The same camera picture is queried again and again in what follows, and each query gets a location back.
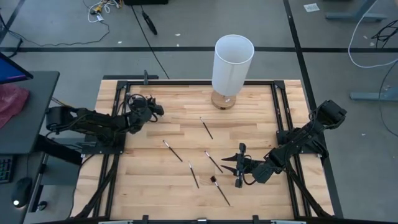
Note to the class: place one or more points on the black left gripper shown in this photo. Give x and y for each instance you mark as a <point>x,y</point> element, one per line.
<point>140,121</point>

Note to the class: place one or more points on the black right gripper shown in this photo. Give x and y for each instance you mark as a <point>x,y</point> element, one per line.
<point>241,149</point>

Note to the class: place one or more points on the black-bristle makeup brush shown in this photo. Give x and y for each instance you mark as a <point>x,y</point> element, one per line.
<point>221,193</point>

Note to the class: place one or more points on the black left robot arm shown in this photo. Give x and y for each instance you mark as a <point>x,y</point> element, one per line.
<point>90,123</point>

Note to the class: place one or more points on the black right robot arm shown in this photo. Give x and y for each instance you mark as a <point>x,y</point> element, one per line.
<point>298,143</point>

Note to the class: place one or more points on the black elongated floor tool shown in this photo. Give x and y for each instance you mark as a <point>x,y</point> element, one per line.
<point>150,23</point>

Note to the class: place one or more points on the white shade wooden base lamp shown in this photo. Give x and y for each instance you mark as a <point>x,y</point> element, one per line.
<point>231,68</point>

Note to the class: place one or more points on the black box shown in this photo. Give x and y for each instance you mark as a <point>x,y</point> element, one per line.
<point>146,2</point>

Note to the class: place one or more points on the dark grey desk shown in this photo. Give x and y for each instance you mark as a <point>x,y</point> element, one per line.
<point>34,102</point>

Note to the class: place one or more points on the black desk leg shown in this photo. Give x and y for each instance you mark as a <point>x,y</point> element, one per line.
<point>38,183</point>

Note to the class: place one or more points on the pink cloth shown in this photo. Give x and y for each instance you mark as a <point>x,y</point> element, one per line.
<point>11,102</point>

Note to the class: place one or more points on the computer monitor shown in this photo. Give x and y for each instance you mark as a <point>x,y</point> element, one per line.
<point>9,70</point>

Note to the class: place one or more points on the blue-grey desk foot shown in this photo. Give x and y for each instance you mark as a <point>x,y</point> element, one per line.
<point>373,96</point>
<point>354,16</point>

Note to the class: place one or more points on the black computer mouse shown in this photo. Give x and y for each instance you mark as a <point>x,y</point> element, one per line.
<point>23,189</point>

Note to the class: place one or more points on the black keyboard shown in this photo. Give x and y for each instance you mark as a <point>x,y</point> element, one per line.
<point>5,169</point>

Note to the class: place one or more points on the white paper sheet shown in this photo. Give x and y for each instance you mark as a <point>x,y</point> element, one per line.
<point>311,7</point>

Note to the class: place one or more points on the black aluminium table frame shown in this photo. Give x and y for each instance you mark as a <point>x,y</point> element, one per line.
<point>202,82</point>

